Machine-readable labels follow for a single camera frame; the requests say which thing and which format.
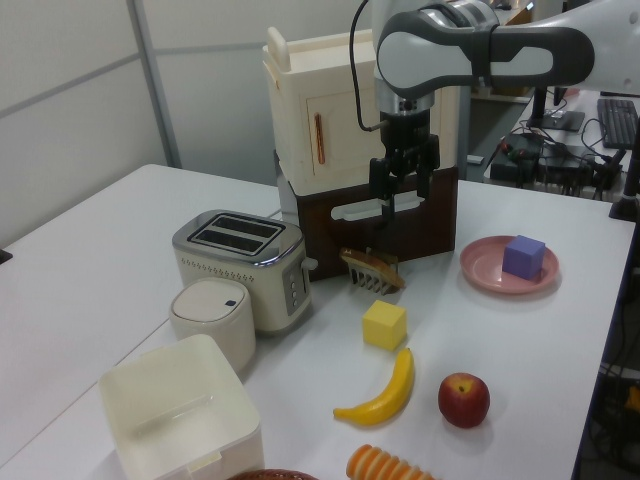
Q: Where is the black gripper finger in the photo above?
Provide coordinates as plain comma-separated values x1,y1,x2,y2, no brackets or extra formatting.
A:
368,156,399,229
416,133,442,202

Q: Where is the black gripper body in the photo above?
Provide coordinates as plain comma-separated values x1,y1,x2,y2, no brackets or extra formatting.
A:
378,109,435,180

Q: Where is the purple cube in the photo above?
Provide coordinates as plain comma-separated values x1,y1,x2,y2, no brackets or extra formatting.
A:
501,234,547,282

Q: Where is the yellow cube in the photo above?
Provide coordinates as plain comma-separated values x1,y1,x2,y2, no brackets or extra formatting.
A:
361,299,408,351

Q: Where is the dark brown drawer base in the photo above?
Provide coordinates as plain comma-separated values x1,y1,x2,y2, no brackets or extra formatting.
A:
294,164,461,284

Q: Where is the black electronics box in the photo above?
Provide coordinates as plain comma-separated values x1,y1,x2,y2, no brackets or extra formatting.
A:
488,131,545,187

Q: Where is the brown bread slice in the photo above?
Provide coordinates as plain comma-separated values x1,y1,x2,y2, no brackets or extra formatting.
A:
339,246,406,291

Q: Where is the metal toast rack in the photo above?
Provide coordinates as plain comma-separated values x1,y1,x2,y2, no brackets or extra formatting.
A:
346,253,402,297

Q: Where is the cream plastic cabinet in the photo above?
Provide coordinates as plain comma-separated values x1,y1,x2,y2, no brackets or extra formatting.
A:
261,26,461,197

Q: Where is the pink plate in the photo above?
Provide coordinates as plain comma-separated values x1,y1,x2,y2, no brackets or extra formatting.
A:
459,235,560,294

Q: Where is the black monitor stand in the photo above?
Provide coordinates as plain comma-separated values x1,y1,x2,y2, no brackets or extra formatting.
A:
524,83,587,133

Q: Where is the cream silver toaster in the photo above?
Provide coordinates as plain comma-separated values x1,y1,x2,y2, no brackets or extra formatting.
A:
171,209,319,338

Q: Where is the black keyboard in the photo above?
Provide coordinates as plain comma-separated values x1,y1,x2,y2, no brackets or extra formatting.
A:
595,97,640,150

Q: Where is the yellow banana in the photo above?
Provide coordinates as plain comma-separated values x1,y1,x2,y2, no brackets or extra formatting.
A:
332,347,417,428

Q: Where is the small cream trash can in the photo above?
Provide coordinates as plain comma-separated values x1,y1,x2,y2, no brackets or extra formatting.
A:
168,278,258,374

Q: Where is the red apple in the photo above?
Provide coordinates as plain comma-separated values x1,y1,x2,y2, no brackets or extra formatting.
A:
437,371,491,430

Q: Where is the orange striped bread loaf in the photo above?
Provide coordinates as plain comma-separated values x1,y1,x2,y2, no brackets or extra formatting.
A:
345,443,442,480

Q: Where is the brown wicker basket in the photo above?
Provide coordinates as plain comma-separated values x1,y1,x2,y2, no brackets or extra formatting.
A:
225,466,322,480

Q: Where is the white square plastic container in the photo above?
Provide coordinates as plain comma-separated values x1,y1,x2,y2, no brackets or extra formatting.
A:
97,333,263,480

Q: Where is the white drawer handle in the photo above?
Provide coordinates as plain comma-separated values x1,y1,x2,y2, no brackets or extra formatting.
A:
330,191,426,222

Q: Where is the orange cabinet door handle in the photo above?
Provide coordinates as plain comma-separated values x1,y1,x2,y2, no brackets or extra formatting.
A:
310,112,329,166

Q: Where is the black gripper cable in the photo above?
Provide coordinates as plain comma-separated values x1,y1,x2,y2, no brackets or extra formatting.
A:
348,0,387,133

